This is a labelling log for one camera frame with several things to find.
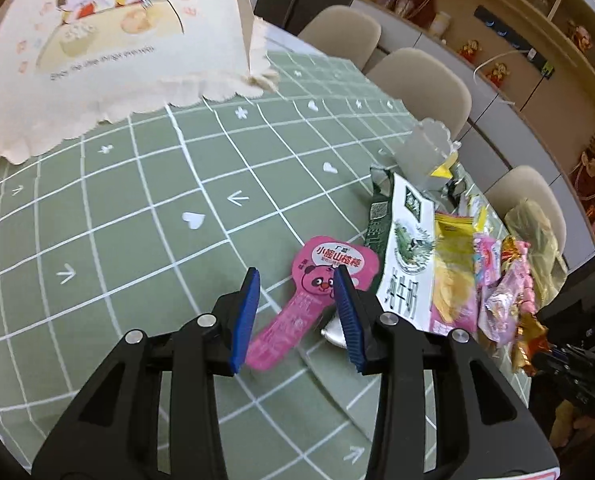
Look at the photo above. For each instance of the yellow-green plastic bag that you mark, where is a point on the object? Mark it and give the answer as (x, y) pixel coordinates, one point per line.
(532, 230)

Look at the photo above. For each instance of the green white snack bag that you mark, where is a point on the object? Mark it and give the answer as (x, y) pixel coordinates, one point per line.
(407, 250)

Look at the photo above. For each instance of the red gold figurine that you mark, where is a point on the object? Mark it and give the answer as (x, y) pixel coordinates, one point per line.
(497, 74)
(471, 51)

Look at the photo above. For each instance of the white wooden sideboard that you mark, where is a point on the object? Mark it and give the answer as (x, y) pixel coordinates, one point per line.
(527, 125)

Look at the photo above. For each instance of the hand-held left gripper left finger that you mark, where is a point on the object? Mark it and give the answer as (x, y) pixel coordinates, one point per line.
(245, 320)

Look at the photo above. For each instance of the silver foil wrapper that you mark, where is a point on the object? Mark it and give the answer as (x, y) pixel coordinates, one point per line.
(333, 332)

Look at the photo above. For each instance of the pink bear print wrapper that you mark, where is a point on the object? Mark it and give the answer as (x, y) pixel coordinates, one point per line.
(322, 270)

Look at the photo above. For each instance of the green checked tablecloth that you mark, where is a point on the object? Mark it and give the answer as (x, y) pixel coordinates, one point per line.
(127, 210)

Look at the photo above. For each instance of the doll in dark red bag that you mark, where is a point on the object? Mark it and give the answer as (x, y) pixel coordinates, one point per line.
(590, 170)

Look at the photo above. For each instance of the gold red foil wrapper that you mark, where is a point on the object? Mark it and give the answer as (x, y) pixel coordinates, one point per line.
(527, 340)

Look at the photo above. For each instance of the clear plastic packaging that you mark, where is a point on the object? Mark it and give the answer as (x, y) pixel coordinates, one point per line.
(422, 145)

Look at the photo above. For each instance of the cream cartoon print food cover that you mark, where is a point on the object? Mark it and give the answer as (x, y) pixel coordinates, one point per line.
(127, 35)

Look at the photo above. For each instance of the black power strip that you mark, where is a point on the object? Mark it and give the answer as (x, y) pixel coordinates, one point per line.
(507, 25)

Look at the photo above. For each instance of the cream cup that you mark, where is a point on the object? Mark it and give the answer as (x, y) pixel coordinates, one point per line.
(440, 24)

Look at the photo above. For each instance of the yellow snack packet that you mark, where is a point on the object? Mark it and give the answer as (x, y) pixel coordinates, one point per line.
(452, 260)

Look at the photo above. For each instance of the pink white candy wrapper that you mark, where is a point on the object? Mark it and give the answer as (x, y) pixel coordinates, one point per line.
(487, 260)

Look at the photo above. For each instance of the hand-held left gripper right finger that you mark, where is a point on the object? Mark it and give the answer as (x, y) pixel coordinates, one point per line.
(347, 320)

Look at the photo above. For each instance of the beige chair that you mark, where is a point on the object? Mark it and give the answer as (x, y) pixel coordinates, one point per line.
(527, 185)
(342, 35)
(422, 85)

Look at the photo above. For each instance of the silver pink candy wrapper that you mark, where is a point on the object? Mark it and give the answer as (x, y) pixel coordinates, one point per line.
(500, 310)

